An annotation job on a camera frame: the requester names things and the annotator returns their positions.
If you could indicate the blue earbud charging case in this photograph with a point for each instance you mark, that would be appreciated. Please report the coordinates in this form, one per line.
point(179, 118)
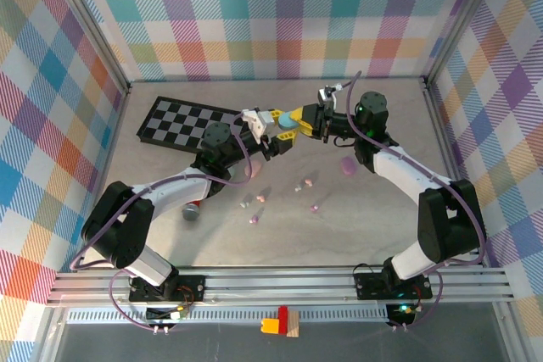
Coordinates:
point(288, 120)

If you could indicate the purple earbud charging case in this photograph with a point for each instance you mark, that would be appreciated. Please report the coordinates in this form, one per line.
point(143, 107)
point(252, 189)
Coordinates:
point(348, 165)

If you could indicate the black grey folding chessboard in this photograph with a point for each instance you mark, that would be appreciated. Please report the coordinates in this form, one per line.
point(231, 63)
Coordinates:
point(182, 122)

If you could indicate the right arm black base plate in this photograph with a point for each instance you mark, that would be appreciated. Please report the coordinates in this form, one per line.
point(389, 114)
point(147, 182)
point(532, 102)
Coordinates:
point(369, 287)

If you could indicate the red toy brick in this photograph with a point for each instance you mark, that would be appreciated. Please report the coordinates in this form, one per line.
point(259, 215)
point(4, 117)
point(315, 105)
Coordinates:
point(283, 315)

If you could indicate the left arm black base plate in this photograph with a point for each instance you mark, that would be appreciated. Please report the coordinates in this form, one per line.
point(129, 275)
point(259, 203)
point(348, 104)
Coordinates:
point(191, 287)

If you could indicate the aluminium side floor rail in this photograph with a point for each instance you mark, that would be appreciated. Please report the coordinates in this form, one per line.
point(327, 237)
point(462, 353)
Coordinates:
point(103, 179)
point(439, 124)

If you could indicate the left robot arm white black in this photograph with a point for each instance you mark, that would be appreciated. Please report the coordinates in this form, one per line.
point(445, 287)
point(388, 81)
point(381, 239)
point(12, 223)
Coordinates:
point(178, 192)

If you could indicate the yellow toy brick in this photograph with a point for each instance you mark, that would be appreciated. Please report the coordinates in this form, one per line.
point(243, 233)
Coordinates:
point(269, 325)

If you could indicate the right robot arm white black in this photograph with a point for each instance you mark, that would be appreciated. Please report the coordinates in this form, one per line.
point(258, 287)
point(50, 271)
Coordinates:
point(403, 175)

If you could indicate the aluminium mounting rail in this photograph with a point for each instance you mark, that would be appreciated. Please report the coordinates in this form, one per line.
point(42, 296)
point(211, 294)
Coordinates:
point(275, 285)

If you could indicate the wooden block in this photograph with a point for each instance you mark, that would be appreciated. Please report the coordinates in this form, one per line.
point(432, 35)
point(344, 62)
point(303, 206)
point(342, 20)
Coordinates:
point(292, 324)

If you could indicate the aluminium frame post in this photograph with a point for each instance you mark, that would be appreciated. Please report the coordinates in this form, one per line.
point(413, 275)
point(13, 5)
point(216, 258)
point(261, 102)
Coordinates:
point(461, 18)
point(94, 27)

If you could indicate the pink earbud charging case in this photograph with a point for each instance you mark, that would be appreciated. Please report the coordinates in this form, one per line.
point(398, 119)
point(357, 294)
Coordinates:
point(255, 169)

